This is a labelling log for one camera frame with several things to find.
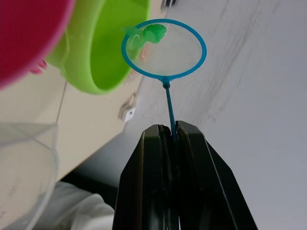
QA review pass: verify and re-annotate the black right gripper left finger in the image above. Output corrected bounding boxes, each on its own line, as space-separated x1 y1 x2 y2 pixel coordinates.
112 124 174 230

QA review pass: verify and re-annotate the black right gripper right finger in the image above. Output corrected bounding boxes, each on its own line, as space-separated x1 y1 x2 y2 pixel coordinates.
174 120 259 230

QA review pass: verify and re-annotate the blue fishing net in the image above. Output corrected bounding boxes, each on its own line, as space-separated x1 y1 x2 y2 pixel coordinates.
121 18 207 141

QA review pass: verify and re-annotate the green toy fish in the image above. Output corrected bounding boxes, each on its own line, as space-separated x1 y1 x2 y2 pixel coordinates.
121 23 167 51

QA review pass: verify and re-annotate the clear plastic measuring cup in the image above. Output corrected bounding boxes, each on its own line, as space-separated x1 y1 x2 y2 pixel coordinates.
0 122 60 230

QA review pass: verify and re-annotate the green plastic bucket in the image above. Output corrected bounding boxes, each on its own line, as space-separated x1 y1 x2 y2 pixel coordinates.
45 0 152 95

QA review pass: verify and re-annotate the pink plastic bucket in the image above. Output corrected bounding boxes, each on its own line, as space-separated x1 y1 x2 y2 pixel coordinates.
0 0 77 92

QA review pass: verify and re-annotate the white cloth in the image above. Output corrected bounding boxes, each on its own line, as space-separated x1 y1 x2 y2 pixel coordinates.
28 181 115 230

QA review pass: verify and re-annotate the white wall socket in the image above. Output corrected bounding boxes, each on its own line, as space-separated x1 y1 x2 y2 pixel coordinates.
118 93 137 123

